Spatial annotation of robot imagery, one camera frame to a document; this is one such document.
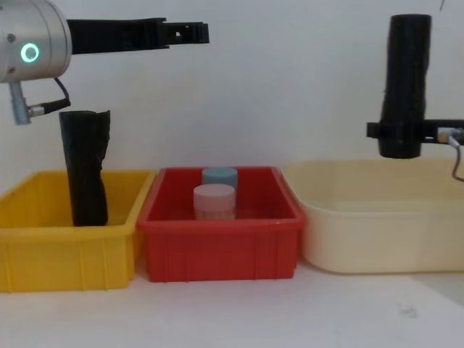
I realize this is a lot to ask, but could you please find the cream plastic tub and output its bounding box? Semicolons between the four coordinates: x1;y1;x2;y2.
282;157;464;275

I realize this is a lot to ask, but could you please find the dark cable with silver plug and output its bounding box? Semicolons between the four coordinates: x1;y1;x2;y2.
8;77;72;126

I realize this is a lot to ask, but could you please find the red plastic bin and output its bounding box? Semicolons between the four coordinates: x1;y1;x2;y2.
136;166;307;283

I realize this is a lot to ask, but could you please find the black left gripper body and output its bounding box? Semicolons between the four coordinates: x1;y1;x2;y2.
67;17;170;57

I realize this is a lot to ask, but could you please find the jar with pink lid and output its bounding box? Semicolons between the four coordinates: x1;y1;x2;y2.
192;183;237;221

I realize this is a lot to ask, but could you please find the jar with blue lid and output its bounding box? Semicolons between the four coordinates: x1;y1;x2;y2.
201;166;239;190

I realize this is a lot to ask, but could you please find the black cylinder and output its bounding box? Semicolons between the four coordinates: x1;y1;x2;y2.
59;109;111;228
378;13;433;160

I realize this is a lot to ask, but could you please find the grey cable with silver plug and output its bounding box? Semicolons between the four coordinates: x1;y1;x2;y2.
436;127;464;182

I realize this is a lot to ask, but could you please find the yellow plastic bin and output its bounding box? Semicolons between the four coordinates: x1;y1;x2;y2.
0;170;157;294

